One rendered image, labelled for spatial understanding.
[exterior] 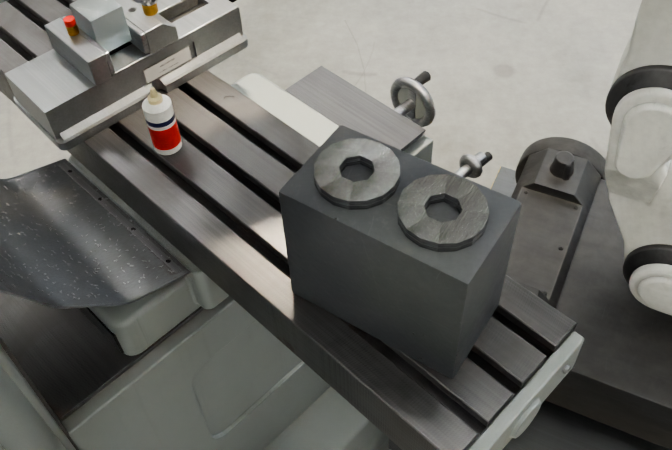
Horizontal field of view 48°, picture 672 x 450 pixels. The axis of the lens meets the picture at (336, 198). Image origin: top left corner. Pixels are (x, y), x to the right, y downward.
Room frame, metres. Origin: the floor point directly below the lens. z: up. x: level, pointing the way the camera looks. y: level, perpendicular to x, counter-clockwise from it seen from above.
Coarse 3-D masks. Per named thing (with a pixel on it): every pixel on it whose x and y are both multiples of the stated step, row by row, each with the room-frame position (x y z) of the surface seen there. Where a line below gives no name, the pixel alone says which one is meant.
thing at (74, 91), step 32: (160, 0) 1.05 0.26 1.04; (192, 0) 1.06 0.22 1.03; (224, 0) 1.04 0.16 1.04; (64, 32) 0.92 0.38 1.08; (192, 32) 0.96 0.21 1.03; (224, 32) 1.00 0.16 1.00; (32, 64) 0.91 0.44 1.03; (64, 64) 0.90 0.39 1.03; (96, 64) 0.86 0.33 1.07; (128, 64) 0.89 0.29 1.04; (160, 64) 0.92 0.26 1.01; (192, 64) 0.95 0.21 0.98; (32, 96) 0.83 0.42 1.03; (64, 96) 0.83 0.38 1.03; (96, 96) 0.85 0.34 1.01; (128, 96) 0.88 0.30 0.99; (64, 128) 0.81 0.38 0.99; (96, 128) 0.82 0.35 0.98
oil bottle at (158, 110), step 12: (156, 96) 0.78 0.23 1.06; (144, 108) 0.78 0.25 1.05; (156, 108) 0.77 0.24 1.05; (168, 108) 0.78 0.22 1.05; (156, 120) 0.77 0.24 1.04; (168, 120) 0.77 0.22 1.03; (156, 132) 0.77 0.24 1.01; (168, 132) 0.77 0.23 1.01; (156, 144) 0.77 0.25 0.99; (168, 144) 0.77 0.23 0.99; (180, 144) 0.78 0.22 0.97
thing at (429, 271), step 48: (336, 144) 0.57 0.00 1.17; (384, 144) 0.58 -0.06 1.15; (288, 192) 0.52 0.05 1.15; (336, 192) 0.51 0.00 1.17; (384, 192) 0.50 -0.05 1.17; (432, 192) 0.50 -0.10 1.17; (480, 192) 0.50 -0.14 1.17; (288, 240) 0.52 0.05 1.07; (336, 240) 0.48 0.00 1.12; (384, 240) 0.45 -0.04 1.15; (432, 240) 0.44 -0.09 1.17; (480, 240) 0.45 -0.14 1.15; (336, 288) 0.48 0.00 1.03; (384, 288) 0.45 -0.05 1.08; (432, 288) 0.42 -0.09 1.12; (480, 288) 0.42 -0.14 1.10; (384, 336) 0.45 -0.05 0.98; (432, 336) 0.41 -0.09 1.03
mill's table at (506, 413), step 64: (64, 0) 1.21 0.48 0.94; (0, 64) 1.00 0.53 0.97; (128, 128) 0.83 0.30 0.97; (192, 128) 0.82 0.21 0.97; (256, 128) 0.82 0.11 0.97; (128, 192) 0.73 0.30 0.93; (192, 192) 0.72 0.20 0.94; (256, 192) 0.71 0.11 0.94; (192, 256) 0.63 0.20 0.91; (256, 256) 0.58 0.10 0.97; (320, 320) 0.48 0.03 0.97; (512, 320) 0.47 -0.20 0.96; (384, 384) 0.40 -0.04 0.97; (448, 384) 0.39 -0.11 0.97; (512, 384) 0.40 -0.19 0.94; (448, 448) 0.32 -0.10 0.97
